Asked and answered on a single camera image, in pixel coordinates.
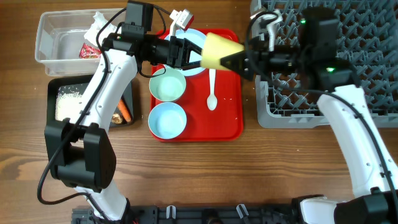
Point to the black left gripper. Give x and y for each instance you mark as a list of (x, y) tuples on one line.
[(178, 52)]

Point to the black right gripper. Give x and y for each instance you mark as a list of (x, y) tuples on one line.
[(249, 60)]

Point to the yellow plastic cup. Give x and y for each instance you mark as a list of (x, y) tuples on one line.
[(215, 48)]

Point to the mint green bowl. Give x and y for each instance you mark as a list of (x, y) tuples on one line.
[(167, 85)]

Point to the white plastic spoon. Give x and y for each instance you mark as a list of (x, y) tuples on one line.
[(212, 99)]

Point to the light blue bowl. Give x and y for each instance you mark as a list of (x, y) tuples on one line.
[(167, 120)]

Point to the orange carrot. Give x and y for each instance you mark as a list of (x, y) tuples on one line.
[(124, 111)]

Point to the white napkin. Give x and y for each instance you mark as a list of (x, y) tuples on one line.
[(98, 24)]

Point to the brown food scrap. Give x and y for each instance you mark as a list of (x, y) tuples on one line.
[(117, 119)]

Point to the red snack wrapper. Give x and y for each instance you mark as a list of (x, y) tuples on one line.
[(88, 51)]

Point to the white rice pile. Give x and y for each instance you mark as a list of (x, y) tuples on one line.
[(67, 102)]

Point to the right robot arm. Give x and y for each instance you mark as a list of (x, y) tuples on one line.
[(341, 100)]

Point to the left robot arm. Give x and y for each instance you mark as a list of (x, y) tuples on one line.
[(79, 150)]

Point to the black waste tray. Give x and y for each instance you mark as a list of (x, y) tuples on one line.
[(82, 82)]

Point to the grey dishwasher rack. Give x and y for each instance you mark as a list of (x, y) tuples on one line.
[(367, 37)]

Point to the light blue plate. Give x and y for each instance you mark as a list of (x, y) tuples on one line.
[(198, 38)]

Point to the clear plastic bin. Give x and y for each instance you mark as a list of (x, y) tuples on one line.
[(60, 37)]

